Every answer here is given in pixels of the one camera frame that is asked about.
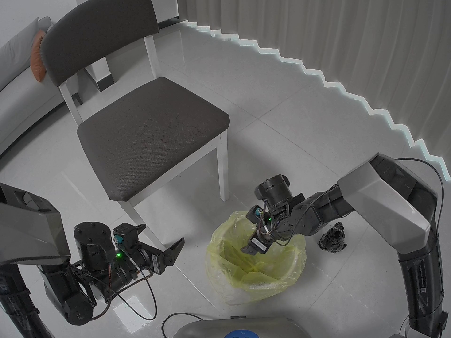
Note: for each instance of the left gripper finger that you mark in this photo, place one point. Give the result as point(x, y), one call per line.
point(140, 229)
point(174, 250)

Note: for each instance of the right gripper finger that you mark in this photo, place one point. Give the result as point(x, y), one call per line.
point(249, 250)

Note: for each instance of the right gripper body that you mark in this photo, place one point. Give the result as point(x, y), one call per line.
point(266, 236)

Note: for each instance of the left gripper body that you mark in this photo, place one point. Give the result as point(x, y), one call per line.
point(144, 259)

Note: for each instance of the yellow plastic bag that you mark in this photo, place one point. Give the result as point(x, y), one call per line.
point(267, 280)

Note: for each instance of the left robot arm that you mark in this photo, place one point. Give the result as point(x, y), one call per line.
point(31, 231)

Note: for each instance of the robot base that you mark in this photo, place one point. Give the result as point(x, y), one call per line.
point(211, 331)

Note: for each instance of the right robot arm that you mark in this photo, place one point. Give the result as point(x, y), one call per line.
point(380, 202)

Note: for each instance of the white trash bin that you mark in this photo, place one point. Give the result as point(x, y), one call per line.
point(222, 283)

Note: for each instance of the crumpled black plastic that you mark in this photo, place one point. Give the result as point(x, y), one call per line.
point(333, 241)

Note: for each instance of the grey white-legged chair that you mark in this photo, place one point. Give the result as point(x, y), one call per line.
point(151, 129)

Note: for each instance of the pale grey sofa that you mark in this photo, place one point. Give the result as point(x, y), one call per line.
point(21, 111)

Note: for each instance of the orange cushion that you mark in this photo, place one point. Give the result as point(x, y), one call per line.
point(37, 58)

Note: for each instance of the beige curtain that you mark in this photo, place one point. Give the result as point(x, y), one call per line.
point(317, 30)

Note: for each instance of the grey cushion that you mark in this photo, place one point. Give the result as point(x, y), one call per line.
point(17, 55)

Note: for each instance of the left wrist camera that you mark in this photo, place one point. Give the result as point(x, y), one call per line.
point(125, 236)

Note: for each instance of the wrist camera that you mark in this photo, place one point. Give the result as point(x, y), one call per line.
point(125, 236)
point(254, 214)

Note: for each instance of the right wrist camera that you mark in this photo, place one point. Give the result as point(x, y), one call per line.
point(254, 214)

